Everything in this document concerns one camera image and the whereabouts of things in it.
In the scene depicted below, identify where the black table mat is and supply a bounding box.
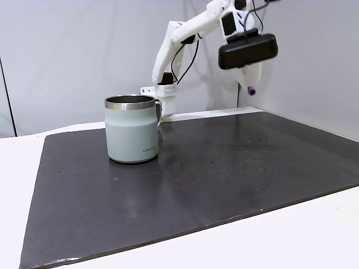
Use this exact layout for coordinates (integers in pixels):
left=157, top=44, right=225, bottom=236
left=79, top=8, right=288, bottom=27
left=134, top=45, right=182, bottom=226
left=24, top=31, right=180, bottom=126
left=19, top=111, right=359, bottom=269

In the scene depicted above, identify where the pale green steel-rimmed mug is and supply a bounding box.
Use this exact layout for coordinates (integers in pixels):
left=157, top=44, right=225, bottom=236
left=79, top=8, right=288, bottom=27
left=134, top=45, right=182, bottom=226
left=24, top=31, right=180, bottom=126
left=104, top=95, right=163, bottom=164

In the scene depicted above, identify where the black oval camera box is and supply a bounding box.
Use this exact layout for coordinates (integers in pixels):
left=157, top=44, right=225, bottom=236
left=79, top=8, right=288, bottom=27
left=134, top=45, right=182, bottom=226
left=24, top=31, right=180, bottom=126
left=218, top=27, right=279, bottom=71

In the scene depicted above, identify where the black camera cable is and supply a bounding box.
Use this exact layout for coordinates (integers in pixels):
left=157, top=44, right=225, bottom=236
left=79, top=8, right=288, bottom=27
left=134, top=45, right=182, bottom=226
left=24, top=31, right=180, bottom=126
left=241, top=0, right=281, bottom=43

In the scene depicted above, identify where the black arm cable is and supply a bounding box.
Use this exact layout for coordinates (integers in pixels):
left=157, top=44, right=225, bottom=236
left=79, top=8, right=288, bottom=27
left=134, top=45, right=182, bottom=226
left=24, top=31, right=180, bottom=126
left=171, top=33, right=203, bottom=85

